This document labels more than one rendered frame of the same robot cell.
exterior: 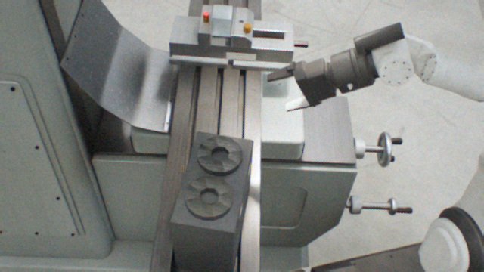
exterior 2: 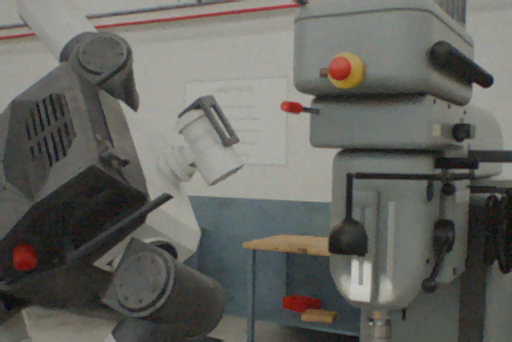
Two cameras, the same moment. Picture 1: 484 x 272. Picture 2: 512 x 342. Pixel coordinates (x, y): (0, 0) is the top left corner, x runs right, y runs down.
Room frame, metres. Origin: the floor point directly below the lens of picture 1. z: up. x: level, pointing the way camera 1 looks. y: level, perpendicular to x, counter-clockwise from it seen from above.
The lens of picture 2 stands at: (1.47, -1.19, 1.61)
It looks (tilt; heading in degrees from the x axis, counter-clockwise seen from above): 5 degrees down; 119
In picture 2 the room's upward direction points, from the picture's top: 1 degrees clockwise
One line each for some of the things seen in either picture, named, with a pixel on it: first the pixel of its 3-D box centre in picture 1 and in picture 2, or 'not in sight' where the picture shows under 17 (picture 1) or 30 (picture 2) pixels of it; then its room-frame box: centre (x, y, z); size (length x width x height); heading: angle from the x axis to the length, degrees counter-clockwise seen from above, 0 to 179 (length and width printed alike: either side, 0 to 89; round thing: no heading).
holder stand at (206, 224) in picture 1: (215, 202); not in sight; (0.56, 0.05, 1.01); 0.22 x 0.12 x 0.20; 173
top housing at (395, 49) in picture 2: not in sight; (390, 61); (1.04, 0.08, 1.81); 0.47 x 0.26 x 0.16; 91
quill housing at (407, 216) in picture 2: not in sight; (384, 226); (1.04, 0.07, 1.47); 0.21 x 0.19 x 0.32; 1
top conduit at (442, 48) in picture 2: not in sight; (465, 68); (1.19, 0.11, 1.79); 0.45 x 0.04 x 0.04; 91
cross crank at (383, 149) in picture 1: (373, 149); not in sight; (1.05, -0.43, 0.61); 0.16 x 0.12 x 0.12; 91
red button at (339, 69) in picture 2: not in sight; (340, 69); (1.05, -0.19, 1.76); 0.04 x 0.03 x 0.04; 1
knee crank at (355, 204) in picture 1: (379, 205); not in sight; (0.91, -0.46, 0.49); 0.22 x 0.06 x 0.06; 91
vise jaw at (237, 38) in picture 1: (242, 27); not in sight; (1.14, 0.01, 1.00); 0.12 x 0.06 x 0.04; 179
